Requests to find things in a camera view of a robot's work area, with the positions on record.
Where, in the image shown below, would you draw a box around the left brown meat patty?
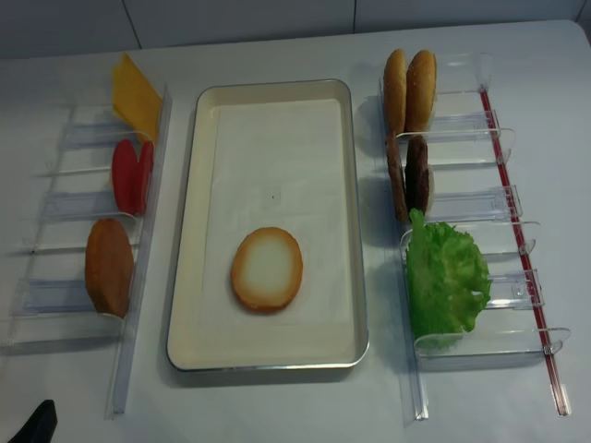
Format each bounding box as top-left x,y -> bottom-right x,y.
386,132 -> 409,223

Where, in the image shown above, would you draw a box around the right red tomato slice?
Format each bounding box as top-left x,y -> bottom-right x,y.
136,141 -> 154,215

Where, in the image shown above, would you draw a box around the red tomato slice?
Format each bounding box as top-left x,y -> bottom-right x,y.
136,141 -> 154,215
111,139 -> 138,215

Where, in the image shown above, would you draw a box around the green lettuce leaf in rack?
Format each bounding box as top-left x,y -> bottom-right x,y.
406,209 -> 491,339

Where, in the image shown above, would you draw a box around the left red tomato slice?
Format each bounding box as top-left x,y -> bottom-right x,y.
111,139 -> 138,215

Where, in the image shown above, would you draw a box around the yellow cheese slices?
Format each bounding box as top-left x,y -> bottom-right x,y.
112,53 -> 163,142

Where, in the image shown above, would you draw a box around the bottom bun slice on tray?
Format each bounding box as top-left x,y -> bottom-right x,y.
230,227 -> 303,313

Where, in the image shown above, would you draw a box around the cream metal tray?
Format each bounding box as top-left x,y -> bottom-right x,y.
166,79 -> 368,372

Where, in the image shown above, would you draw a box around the left upright bun top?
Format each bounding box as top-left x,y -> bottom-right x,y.
383,49 -> 406,135

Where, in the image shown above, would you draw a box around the upright bun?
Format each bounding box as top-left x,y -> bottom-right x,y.
405,50 -> 437,132
383,49 -> 406,135

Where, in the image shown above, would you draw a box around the clear acrylic right rack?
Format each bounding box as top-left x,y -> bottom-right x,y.
379,54 -> 571,420

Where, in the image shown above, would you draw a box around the clear acrylic rack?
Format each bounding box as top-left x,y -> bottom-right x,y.
1,96 -> 173,416
379,54 -> 571,420

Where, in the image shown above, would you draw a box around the brown bun in left rack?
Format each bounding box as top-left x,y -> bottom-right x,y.
85,218 -> 134,318

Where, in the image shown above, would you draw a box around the right upright bun top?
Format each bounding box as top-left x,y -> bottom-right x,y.
405,50 -> 437,132

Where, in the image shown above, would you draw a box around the clear acrylic left rack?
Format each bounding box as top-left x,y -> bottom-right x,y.
1,96 -> 173,416

